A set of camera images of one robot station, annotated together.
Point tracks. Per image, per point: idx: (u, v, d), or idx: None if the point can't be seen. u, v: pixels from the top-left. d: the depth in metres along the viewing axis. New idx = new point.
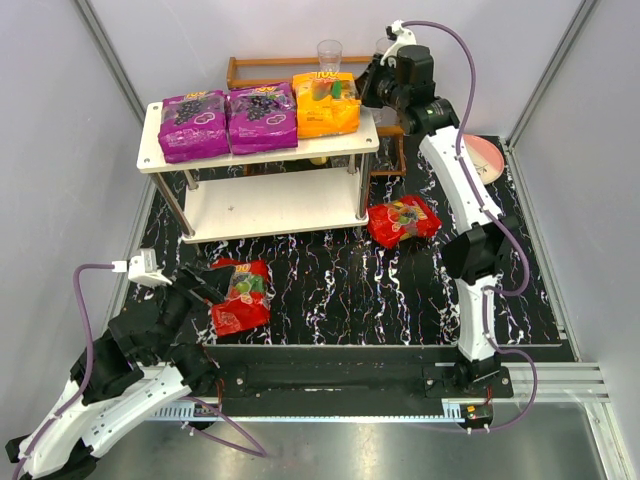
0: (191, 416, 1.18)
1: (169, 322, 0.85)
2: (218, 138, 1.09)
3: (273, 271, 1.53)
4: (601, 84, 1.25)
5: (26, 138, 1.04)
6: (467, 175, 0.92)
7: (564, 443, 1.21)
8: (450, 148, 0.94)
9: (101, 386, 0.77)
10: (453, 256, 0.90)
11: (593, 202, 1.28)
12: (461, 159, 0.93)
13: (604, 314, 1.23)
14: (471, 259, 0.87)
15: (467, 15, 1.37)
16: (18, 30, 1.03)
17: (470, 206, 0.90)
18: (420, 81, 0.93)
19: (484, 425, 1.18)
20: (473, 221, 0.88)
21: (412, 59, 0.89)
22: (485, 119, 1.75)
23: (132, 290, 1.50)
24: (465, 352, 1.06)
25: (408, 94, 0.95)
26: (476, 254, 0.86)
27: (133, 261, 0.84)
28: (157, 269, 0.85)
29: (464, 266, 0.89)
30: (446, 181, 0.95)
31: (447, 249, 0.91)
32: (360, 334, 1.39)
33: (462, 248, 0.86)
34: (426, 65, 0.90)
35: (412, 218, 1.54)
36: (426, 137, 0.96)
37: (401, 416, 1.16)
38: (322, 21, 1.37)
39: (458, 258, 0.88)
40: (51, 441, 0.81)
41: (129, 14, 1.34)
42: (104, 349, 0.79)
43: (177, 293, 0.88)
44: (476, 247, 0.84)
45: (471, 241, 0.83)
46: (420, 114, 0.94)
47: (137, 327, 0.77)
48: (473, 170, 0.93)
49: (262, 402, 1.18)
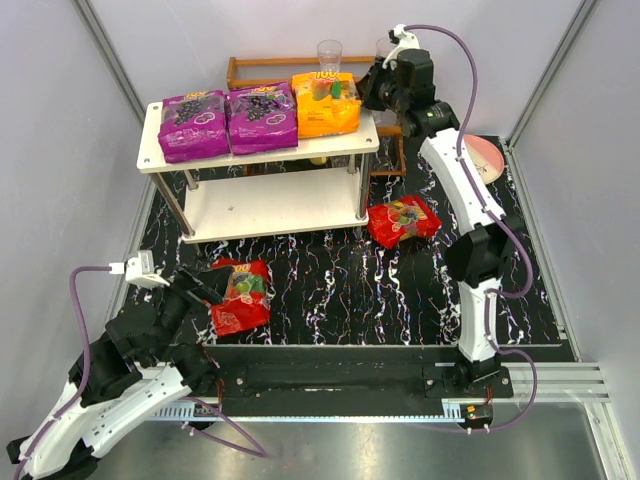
0: (191, 416, 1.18)
1: (166, 323, 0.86)
2: (218, 138, 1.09)
3: (273, 271, 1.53)
4: (601, 84, 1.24)
5: (26, 138, 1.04)
6: (469, 176, 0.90)
7: (564, 443, 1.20)
8: (451, 149, 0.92)
9: (99, 387, 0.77)
10: (458, 258, 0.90)
11: (593, 202, 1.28)
12: (462, 160, 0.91)
13: (604, 315, 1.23)
14: (475, 260, 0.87)
15: (467, 15, 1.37)
16: (18, 30, 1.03)
17: (472, 207, 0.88)
18: (420, 85, 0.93)
19: (484, 425, 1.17)
20: (475, 222, 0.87)
21: (412, 63, 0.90)
22: (485, 119, 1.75)
23: (132, 290, 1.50)
24: (467, 352, 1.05)
25: (407, 97, 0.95)
26: (479, 255, 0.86)
27: (130, 263, 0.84)
28: (154, 271, 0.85)
29: (468, 268, 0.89)
30: (447, 182, 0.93)
31: (451, 252, 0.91)
32: (360, 334, 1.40)
33: (465, 248, 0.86)
34: (425, 68, 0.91)
35: (412, 218, 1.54)
36: (425, 139, 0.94)
37: (401, 416, 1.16)
38: (322, 21, 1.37)
39: (463, 260, 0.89)
40: (52, 442, 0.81)
41: (129, 14, 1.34)
42: (102, 351, 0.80)
43: (175, 294, 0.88)
44: (479, 246, 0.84)
45: (475, 241, 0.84)
46: (419, 117, 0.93)
47: (135, 329, 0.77)
48: (474, 170, 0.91)
49: (262, 402, 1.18)
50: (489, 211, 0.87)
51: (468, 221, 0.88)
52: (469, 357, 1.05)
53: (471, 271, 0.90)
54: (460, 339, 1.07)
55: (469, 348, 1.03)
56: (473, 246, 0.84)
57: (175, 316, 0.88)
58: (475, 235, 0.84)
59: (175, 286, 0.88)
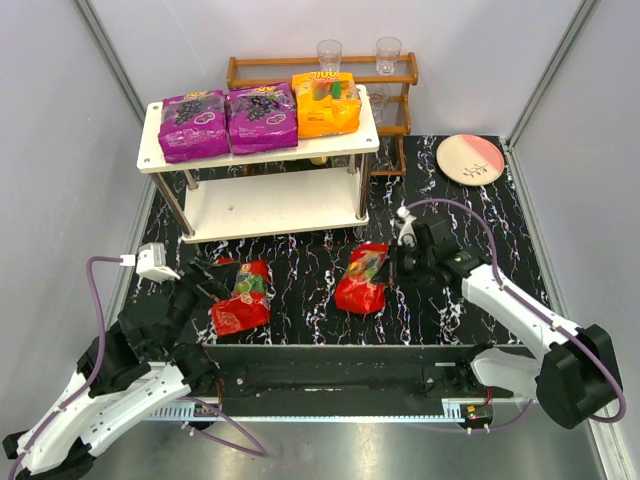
0: (191, 416, 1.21)
1: (177, 315, 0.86)
2: (218, 138, 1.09)
3: (273, 271, 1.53)
4: (603, 84, 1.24)
5: (27, 139, 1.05)
6: (523, 301, 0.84)
7: (564, 444, 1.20)
8: (492, 282, 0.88)
9: (109, 378, 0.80)
10: (552, 392, 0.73)
11: (595, 201, 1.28)
12: (507, 287, 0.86)
13: (605, 314, 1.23)
14: (573, 389, 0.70)
15: (469, 14, 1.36)
16: (19, 31, 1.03)
17: (540, 329, 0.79)
18: (441, 240, 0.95)
19: (483, 425, 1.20)
20: (551, 343, 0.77)
21: (427, 225, 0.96)
22: (485, 119, 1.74)
23: (132, 289, 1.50)
24: (479, 372, 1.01)
25: (434, 250, 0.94)
26: (577, 380, 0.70)
27: (142, 256, 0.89)
28: (165, 264, 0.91)
29: (569, 401, 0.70)
30: (503, 312, 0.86)
31: (543, 389, 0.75)
32: (360, 334, 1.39)
33: (551, 374, 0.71)
34: (440, 225, 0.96)
35: (375, 263, 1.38)
36: (463, 280, 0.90)
37: (401, 416, 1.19)
38: (322, 21, 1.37)
39: (559, 391, 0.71)
40: (52, 435, 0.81)
41: (129, 14, 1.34)
42: (113, 342, 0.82)
43: (184, 287, 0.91)
44: (568, 364, 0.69)
45: (558, 363, 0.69)
46: (453, 267, 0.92)
47: (146, 320, 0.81)
48: (526, 295, 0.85)
49: (263, 402, 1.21)
50: (560, 327, 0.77)
51: (541, 345, 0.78)
52: (477, 379, 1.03)
53: (574, 404, 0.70)
54: (479, 361, 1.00)
55: (482, 365, 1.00)
56: (559, 365, 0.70)
57: (185, 307, 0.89)
58: (557, 357, 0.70)
59: (185, 280, 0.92)
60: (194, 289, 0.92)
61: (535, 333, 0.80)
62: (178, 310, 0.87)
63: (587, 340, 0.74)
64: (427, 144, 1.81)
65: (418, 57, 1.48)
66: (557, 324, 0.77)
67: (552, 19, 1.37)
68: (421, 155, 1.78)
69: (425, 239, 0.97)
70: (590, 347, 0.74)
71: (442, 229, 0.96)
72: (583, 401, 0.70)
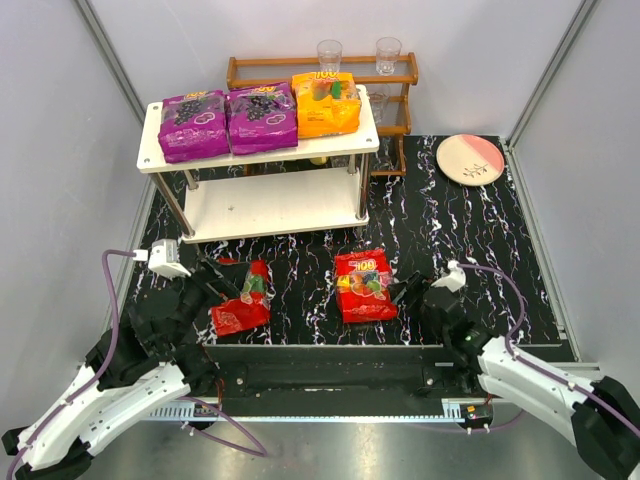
0: (191, 416, 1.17)
1: (185, 310, 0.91)
2: (218, 138, 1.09)
3: (273, 271, 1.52)
4: (602, 83, 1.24)
5: (26, 138, 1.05)
6: (537, 367, 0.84)
7: (562, 444, 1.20)
8: (504, 354, 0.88)
9: (118, 372, 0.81)
10: (593, 453, 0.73)
11: (595, 200, 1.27)
12: (519, 357, 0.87)
13: (604, 314, 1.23)
14: (604, 438, 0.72)
15: (470, 13, 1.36)
16: (19, 30, 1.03)
17: (559, 391, 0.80)
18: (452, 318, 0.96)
19: (483, 425, 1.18)
20: (573, 403, 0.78)
21: (442, 306, 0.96)
22: (486, 119, 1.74)
23: (132, 289, 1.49)
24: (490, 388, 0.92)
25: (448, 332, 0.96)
26: (612, 436, 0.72)
27: (156, 251, 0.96)
28: (177, 260, 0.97)
29: (611, 456, 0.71)
30: (517, 381, 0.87)
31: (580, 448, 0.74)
32: (360, 334, 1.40)
33: (586, 439, 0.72)
34: (455, 306, 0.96)
35: (372, 276, 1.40)
36: (479, 357, 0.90)
37: (400, 416, 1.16)
38: (322, 21, 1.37)
39: (596, 453, 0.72)
40: (57, 427, 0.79)
41: (128, 14, 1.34)
42: (122, 337, 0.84)
43: (195, 284, 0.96)
44: (593, 421, 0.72)
45: (580, 416, 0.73)
46: (465, 347, 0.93)
47: (157, 313, 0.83)
48: (538, 361, 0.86)
49: (262, 402, 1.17)
50: (576, 386, 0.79)
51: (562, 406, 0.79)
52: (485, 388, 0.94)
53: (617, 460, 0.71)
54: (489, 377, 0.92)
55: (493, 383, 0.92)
56: (589, 427, 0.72)
57: (194, 304, 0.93)
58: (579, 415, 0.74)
59: (196, 277, 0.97)
60: (203, 286, 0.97)
61: (554, 395, 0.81)
62: (186, 306, 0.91)
63: (605, 394, 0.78)
64: (427, 144, 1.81)
65: (419, 57, 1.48)
66: (574, 384, 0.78)
67: (552, 19, 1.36)
68: (421, 155, 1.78)
69: (437, 315, 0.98)
70: (611, 402, 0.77)
71: (444, 296, 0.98)
72: (622, 453, 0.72)
